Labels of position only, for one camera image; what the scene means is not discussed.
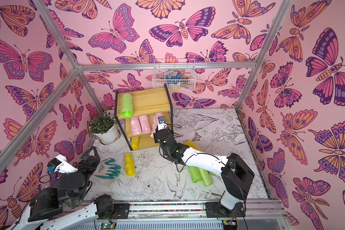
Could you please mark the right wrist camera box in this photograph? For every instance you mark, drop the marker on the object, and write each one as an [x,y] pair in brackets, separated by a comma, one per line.
[161,123]

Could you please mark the pink bag roll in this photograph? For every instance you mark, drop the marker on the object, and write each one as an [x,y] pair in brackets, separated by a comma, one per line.
[135,126]
[155,123]
[144,124]

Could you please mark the potted green plant white pot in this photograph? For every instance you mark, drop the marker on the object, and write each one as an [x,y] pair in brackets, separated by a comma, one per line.
[104,127]

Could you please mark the wooden three-tier shelf black frame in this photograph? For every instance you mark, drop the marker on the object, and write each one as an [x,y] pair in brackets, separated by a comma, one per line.
[147,102]

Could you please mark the green bag roll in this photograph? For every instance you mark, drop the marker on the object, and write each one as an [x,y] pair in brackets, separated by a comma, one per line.
[127,105]

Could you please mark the yellow bag roll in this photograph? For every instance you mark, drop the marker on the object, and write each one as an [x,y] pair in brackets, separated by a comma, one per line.
[135,142]
[129,165]
[192,145]

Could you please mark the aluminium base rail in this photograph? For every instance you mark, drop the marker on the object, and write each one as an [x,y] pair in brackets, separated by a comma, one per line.
[177,215]

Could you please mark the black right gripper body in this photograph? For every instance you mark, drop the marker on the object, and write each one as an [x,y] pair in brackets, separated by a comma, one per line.
[162,134]

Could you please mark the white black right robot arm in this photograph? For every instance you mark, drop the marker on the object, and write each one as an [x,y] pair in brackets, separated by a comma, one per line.
[236,175]

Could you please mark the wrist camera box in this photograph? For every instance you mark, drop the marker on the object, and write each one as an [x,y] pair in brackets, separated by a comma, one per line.
[60,164]
[161,123]

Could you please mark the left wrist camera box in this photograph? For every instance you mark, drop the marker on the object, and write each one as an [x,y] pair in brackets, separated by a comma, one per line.
[60,164]

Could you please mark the white wire wall basket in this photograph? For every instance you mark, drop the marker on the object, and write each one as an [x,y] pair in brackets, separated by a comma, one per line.
[186,67]

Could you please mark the green bag roll right two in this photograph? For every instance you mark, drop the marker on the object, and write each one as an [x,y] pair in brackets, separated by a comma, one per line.
[205,177]

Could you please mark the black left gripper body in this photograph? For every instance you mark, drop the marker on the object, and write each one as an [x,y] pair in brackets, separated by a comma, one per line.
[86,164]

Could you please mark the green bag roll right one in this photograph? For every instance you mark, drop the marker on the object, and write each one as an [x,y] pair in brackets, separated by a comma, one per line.
[195,174]

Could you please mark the blue items in basket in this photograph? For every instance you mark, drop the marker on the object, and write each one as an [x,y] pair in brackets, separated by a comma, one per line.
[173,75]

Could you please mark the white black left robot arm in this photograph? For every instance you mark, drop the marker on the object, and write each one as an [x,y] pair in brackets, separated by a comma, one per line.
[44,210]

